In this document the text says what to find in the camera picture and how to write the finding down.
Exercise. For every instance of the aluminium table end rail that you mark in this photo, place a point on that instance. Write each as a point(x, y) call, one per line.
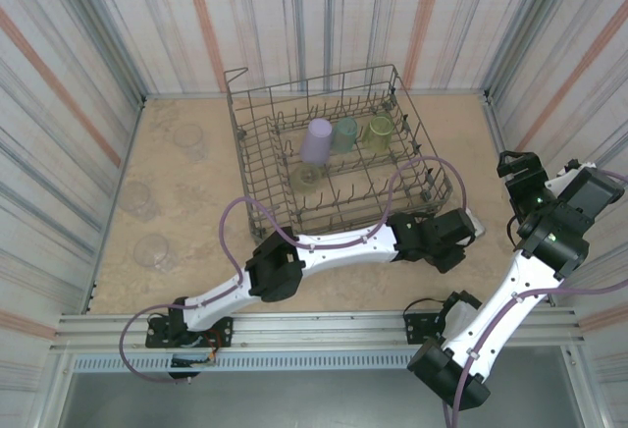
point(456, 96)

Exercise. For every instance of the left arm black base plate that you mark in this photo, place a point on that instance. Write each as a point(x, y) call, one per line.
point(223, 325)

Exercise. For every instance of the aluminium table side rail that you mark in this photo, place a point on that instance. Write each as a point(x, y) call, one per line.
point(126, 150)
point(499, 126)

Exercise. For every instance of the grey metal panel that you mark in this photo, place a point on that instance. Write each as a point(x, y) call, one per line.
point(294, 398)

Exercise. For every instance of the lilac plastic cup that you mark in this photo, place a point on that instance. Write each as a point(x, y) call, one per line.
point(316, 143)

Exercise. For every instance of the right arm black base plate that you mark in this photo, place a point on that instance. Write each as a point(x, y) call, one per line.
point(417, 330)

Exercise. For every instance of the green translucent plastic cup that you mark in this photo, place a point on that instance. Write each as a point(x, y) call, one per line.
point(379, 136)

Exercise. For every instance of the clear plastic cup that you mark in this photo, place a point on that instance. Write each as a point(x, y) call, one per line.
point(135, 199)
point(153, 253)
point(189, 141)

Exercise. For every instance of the long aluminium mounting rail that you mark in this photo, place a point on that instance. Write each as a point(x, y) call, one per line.
point(319, 330)

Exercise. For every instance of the teal translucent plastic cup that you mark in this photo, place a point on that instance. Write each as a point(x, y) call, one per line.
point(344, 136)

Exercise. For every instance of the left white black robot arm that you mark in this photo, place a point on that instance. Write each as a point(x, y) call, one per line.
point(343, 246)

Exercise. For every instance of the yellow translucent plastic cup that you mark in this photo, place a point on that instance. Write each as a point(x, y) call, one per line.
point(306, 180)

